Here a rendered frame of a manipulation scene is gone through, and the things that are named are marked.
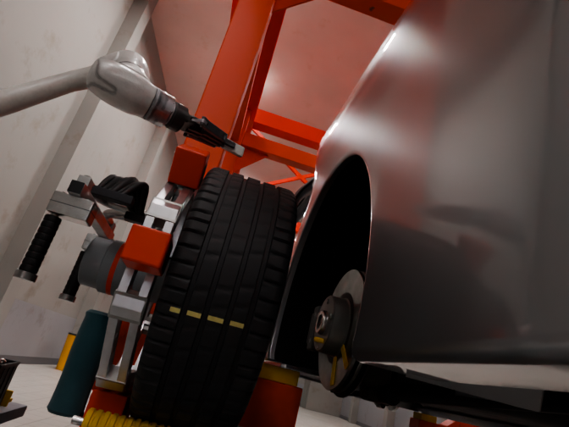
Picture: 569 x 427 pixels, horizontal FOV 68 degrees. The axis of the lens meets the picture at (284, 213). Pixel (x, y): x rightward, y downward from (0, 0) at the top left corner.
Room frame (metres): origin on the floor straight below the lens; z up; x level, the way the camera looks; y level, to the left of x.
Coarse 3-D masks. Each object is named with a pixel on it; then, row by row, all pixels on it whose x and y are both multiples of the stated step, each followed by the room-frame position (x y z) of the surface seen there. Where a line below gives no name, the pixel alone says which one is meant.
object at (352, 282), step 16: (352, 272) 1.11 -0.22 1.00; (336, 288) 1.23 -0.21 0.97; (352, 288) 1.09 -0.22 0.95; (336, 304) 1.07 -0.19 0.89; (352, 304) 1.06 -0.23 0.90; (336, 320) 1.06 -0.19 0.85; (352, 320) 1.04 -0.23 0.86; (320, 336) 1.13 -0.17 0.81; (336, 336) 1.07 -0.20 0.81; (352, 336) 1.03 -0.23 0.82; (320, 352) 1.26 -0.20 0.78; (336, 352) 1.11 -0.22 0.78; (320, 368) 1.23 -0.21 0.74; (336, 368) 1.10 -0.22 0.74; (352, 368) 1.04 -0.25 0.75; (336, 384) 1.08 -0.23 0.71
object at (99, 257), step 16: (96, 240) 1.06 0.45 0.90; (96, 256) 1.04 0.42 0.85; (112, 256) 1.04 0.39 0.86; (80, 272) 1.05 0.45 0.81; (96, 272) 1.05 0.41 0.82; (112, 272) 1.04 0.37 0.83; (144, 272) 1.05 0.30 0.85; (96, 288) 1.10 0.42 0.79; (112, 288) 1.07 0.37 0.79; (160, 288) 1.07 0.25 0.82
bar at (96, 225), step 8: (72, 184) 0.88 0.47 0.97; (80, 184) 0.88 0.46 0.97; (72, 192) 0.89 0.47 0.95; (80, 192) 0.89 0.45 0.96; (88, 192) 0.93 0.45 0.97; (96, 216) 1.05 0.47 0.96; (96, 224) 1.11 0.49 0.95; (104, 224) 1.15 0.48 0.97; (104, 232) 1.19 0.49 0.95; (112, 232) 1.26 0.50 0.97
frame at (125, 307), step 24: (168, 192) 0.91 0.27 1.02; (192, 192) 1.00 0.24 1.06; (168, 216) 0.86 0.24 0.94; (120, 288) 0.85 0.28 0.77; (144, 288) 0.86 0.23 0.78; (120, 312) 0.86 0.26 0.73; (144, 312) 0.87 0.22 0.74; (120, 360) 1.23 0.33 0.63; (96, 384) 1.00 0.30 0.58; (120, 384) 1.00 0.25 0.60
